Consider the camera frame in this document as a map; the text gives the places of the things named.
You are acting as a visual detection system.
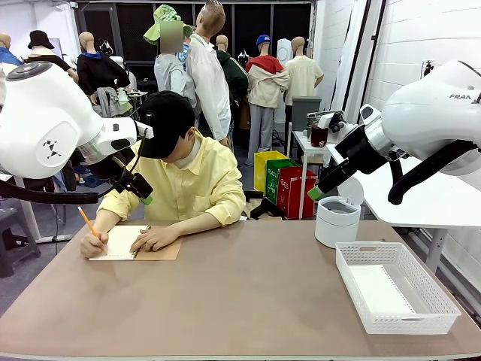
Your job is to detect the spiral notebook brown cover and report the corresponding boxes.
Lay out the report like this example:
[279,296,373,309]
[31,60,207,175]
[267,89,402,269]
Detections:
[89,224,183,262]

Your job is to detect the green checked sun hat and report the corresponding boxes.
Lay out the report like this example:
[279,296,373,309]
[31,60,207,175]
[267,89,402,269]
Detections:
[143,4,195,47]

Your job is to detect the grey bin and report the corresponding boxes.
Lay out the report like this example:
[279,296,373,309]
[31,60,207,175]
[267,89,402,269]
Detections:
[292,96,323,132]

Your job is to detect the white round trash can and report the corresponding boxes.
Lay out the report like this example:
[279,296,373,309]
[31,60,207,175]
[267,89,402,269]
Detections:
[314,176,365,249]

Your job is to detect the mannequin in cream shirt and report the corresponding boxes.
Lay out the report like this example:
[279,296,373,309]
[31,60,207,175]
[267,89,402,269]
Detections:
[284,35,325,107]

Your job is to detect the mannequin in red beige jacket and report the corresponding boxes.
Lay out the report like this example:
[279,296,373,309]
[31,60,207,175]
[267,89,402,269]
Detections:
[245,37,291,167]

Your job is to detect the black arm cable sleeve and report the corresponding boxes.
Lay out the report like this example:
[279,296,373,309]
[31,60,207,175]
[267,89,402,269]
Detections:
[0,127,148,205]
[387,138,481,206]

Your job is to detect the person's right hand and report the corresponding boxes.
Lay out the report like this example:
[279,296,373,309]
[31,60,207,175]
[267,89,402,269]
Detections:
[80,229,110,259]

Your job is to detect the jar of brown liquid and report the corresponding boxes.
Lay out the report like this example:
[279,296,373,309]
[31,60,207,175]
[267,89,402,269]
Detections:
[310,120,329,149]

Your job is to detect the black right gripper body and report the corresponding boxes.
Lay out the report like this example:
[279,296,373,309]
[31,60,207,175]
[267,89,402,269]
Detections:
[334,125,381,175]

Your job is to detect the person in yellow shirt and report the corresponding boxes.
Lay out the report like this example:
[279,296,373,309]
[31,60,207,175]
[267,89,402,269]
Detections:
[98,126,247,227]

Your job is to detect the white paper sheet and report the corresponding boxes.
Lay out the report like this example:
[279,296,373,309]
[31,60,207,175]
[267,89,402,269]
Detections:
[347,264,416,315]

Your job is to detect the mannequin in grey top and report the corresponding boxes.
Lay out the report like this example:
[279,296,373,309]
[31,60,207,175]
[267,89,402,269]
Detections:
[153,20,197,105]

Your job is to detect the black bucket hat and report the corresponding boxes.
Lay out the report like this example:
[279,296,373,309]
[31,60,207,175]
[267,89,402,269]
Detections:
[27,29,56,50]

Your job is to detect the yellow recycling bag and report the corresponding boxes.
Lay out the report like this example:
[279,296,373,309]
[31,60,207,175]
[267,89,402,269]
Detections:
[253,150,289,193]

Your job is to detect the white oval appliance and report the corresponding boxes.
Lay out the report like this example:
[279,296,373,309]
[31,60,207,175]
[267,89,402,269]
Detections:
[277,38,294,65]

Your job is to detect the person's left hand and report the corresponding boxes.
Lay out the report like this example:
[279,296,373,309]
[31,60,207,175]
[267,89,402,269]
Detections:
[129,225,178,254]

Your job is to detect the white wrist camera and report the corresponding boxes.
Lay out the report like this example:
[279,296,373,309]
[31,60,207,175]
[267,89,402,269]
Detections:
[134,120,154,139]
[317,111,349,134]

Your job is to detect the black right arm cable sleeve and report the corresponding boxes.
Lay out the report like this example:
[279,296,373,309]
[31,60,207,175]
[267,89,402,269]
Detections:
[387,138,481,206]

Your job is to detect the orange pencil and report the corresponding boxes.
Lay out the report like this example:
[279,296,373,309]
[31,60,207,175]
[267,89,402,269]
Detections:
[77,205,108,255]

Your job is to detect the green recycling bag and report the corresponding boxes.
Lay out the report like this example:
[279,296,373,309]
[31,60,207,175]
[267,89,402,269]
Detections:
[265,158,302,206]

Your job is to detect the metal tray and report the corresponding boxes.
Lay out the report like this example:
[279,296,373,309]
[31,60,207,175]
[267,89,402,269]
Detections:
[307,110,345,127]

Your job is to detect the small grey background table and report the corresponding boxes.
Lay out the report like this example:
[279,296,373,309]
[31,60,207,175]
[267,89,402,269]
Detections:
[126,89,150,122]

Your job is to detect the tall mannequin in white shirt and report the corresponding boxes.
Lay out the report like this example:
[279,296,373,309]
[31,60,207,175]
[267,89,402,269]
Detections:
[186,0,232,148]

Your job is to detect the mannequin in black hoodie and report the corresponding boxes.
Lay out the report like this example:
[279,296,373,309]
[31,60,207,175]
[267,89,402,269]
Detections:
[77,31,131,118]

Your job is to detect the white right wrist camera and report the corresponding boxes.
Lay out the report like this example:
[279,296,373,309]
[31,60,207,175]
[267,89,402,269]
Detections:
[317,111,349,134]

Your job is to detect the mannequin in black white top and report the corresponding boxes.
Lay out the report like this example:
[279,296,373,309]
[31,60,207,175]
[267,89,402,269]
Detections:
[23,44,80,84]

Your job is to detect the person's right forearm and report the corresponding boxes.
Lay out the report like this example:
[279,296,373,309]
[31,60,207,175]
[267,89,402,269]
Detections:
[84,208,116,238]

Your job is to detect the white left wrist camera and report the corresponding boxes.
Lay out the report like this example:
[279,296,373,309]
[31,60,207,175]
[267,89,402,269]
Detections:
[134,120,154,139]

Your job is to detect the large white table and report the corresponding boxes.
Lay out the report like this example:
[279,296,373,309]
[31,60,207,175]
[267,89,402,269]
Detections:
[325,144,481,275]

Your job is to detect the person's left forearm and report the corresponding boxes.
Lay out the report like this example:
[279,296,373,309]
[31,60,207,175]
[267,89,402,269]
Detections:
[165,211,231,237]

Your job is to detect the red recycling bag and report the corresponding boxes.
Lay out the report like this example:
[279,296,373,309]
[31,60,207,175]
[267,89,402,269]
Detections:
[276,166,319,220]

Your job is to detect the black left arm cable sleeve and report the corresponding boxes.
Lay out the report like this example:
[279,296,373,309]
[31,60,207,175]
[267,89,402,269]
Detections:
[0,127,148,205]

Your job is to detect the grey plastic stool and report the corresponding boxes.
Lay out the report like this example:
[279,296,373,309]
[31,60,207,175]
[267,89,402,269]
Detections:
[0,206,41,279]

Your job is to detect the mannequin in dark green jacket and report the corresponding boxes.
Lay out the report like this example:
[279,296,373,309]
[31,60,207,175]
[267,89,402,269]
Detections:
[215,34,250,121]

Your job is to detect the white desk frame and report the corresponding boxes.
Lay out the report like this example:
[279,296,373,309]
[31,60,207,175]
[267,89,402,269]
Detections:
[14,176,72,244]

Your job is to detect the white perforated plastic basket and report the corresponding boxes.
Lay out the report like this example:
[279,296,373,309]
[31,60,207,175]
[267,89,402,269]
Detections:
[335,241,462,335]

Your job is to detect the small white side table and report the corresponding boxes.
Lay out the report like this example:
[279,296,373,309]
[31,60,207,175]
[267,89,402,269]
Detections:
[291,129,339,221]

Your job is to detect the mannequin in blue white top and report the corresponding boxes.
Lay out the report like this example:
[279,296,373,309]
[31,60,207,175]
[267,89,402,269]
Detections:
[0,32,23,107]

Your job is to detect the black chair base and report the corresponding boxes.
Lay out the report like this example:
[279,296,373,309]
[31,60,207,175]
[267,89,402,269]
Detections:
[243,190,283,221]

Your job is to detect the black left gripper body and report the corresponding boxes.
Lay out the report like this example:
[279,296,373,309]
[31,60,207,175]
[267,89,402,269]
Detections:
[88,146,136,181]

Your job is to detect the black baseball cap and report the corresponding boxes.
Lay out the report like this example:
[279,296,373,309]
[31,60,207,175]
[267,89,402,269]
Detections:
[139,89,197,159]

